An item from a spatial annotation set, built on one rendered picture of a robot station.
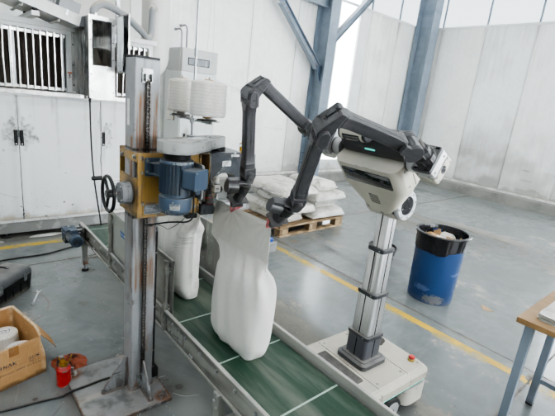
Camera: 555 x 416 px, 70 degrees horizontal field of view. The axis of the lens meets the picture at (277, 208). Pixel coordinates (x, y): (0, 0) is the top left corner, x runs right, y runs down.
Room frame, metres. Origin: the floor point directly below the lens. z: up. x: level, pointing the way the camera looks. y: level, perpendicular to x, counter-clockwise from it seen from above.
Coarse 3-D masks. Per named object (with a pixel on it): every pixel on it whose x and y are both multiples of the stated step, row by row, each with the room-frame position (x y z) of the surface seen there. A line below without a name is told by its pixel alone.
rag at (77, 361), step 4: (64, 356) 2.02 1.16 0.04; (68, 356) 2.02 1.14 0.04; (72, 356) 2.04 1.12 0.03; (76, 356) 2.05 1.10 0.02; (80, 356) 2.08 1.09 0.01; (84, 356) 2.08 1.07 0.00; (52, 360) 2.01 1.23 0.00; (56, 360) 2.00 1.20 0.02; (68, 360) 2.01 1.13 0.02; (72, 360) 2.00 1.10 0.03; (76, 360) 2.00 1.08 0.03; (80, 360) 2.03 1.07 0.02; (84, 360) 2.04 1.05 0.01; (52, 364) 1.98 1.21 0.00; (56, 364) 1.98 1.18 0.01; (72, 364) 1.97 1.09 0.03; (76, 364) 1.98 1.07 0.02; (80, 364) 1.99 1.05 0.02; (84, 364) 2.00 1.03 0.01; (76, 368) 1.95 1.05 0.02
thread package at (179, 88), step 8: (176, 80) 2.01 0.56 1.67; (184, 80) 2.02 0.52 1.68; (168, 88) 2.04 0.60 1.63; (176, 88) 2.01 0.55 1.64; (184, 88) 2.01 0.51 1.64; (168, 96) 2.03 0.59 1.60; (176, 96) 2.00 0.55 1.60; (184, 96) 2.01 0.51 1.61; (168, 104) 2.02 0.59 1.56; (176, 104) 2.00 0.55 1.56; (184, 104) 2.01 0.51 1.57
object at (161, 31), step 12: (144, 0) 5.00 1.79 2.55; (156, 0) 4.97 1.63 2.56; (168, 0) 5.10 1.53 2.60; (144, 12) 4.99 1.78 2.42; (168, 12) 5.11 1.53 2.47; (144, 24) 4.99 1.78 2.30; (156, 24) 4.97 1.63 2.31; (168, 24) 5.12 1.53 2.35; (156, 36) 4.98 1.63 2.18; (168, 36) 5.14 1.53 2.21
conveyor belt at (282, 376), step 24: (192, 312) 2.09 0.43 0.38; (216, 336) 1.88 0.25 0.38; (216, 360) 1.68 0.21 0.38; (240, 360) 1.70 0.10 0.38; (264, 360) 1.72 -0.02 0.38; (288, 360) 1.74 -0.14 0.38; (240, 384) 1.53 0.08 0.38; (264, 384) 1.55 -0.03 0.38; (288, 384) 1.57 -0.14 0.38; (312, 384) 1.59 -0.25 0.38; (336, 384) 1.61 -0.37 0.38; (264, 408) 1.41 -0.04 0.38; (288, 408) 1.42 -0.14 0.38; (312, 408) 1.44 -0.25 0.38; (336, 408) 1.45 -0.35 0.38; (360, 408) 1.47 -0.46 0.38
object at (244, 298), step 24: (216, 216) 2.09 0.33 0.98; (240, 216) 1.92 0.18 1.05; (216, 240) 2.06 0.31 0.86; (240, 240) 1.91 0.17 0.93; (264, 240) 1.78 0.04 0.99; (216, 264) 1.93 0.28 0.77; (240, 264) 1.83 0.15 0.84; (264, 264) 1.77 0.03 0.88; (216, 288) 1.89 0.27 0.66; (240, 288) 1.74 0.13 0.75; (264, 288) 1.71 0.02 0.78; (216, 312) 1.87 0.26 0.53; (240, 312) 1.72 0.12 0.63; (264, 312) 1.70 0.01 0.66; (240, 336) 1.71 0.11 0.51; (264, 336) 1.71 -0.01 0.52
